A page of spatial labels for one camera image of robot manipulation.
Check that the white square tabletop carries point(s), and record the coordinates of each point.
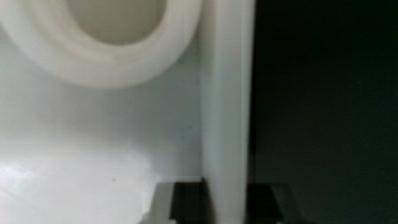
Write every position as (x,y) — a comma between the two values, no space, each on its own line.
(124,76)

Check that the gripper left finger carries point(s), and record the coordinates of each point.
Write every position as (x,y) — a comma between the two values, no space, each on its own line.
(178,204)

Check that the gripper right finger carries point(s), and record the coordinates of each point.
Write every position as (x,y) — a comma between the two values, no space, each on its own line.
(272,206)

